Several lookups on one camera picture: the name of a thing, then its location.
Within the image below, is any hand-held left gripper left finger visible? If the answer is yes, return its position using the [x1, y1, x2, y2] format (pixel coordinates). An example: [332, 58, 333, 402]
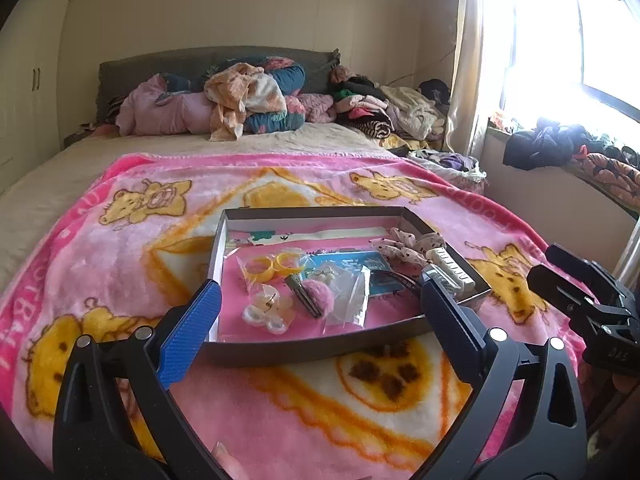
[52, 280, 223, 480]

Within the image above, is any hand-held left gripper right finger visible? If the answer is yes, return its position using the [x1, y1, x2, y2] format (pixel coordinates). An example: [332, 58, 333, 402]
[415, 266, 588, 480]

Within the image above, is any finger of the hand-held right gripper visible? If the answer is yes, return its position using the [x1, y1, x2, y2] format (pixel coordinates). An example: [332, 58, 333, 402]
[527, 264, 598, 322]
[545, 242, 603, 283]

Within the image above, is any white hair claw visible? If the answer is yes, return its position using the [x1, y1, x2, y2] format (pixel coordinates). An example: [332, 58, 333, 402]
[430, 245, 476, 293]

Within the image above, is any sheer dotted bow hair clip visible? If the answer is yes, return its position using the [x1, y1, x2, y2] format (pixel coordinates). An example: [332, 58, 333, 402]
[375, 227, 446, 268]

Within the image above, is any bag of yellow rings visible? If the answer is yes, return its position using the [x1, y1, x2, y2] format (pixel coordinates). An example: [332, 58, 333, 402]
[237, 247, 306, 291]

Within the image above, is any clear plastic bag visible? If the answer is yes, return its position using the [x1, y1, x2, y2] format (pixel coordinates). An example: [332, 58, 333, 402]
[312, 260, 371, 326]

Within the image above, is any grey cardboard box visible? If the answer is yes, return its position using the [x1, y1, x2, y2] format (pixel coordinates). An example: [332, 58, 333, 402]
[202, 205, 492, 367]

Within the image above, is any person's left hand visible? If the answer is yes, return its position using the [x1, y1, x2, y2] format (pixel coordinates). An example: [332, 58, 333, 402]
[212, 442, 251, 480]

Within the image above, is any pink printed blanket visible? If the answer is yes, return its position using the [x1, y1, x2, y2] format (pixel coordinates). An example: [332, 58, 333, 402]
[0, 152, 588, 466]

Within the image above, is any orange patterned cloth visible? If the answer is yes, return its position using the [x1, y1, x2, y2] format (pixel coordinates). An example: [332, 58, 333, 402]
[570, 142, 640, 211]

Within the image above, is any dark cloth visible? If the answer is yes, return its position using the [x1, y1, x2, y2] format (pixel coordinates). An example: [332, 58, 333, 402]
[502, 117, 608, 171]

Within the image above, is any pink pompom hair clip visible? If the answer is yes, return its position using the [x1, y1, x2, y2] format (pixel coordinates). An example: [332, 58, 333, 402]
[285, 275, 337, 318]

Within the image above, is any heap of grey purple clothes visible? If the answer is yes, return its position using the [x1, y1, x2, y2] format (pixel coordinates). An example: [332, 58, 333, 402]
[390, 145, 487, 186]

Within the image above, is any beige bed sheet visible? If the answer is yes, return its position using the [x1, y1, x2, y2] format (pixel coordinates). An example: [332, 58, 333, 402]
[0, 120, 401, 286]

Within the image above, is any cream curtain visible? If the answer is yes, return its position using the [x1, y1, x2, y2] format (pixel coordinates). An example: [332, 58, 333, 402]
[445, 0, 516, 158]

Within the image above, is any pink quilt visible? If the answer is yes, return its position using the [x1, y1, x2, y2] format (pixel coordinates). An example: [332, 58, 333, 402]
[116, 74, 216, 136]

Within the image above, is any window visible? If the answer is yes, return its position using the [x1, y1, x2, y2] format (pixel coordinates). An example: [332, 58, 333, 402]
[500, 0, 640, 136]

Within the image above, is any pink fluffy cloth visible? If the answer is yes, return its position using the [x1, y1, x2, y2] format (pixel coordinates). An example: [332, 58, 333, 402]
[295, 94, 337, 123]

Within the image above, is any orange and cream cloth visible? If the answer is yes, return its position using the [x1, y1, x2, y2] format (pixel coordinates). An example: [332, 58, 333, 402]
[204, 62, 287, 142]

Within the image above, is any pile of clothes on bed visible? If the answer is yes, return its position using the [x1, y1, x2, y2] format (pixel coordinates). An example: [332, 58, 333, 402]
[160, 57, 308, 135]

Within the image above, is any grey bed headboard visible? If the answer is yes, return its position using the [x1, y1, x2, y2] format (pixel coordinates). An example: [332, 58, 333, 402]
[97, 46, 341, 121]

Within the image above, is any cream wardrobe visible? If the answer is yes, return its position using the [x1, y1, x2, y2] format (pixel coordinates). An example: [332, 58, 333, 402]
[0, 0, 81, 196]

